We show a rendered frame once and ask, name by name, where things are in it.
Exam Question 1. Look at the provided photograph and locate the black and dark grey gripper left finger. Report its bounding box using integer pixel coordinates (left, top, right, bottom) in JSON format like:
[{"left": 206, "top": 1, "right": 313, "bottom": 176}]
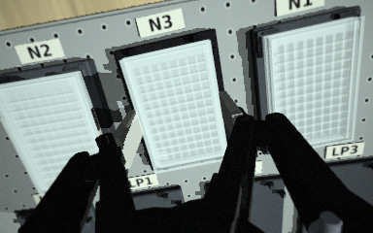
[{"left": 17, "top": 110, "right": 143, "bottom": 233}]

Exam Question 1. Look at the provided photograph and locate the black l-shaped corner locator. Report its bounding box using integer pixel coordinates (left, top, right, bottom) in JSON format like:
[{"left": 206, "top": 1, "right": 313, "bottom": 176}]
[{"left": 0, "top": 58, "right": 116, "bottom": 134}]

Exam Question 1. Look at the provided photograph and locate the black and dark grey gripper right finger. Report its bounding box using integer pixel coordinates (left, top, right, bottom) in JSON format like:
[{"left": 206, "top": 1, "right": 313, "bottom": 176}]
[{"left": 188, "top": 90, "right": 373, "bottom": 233}]

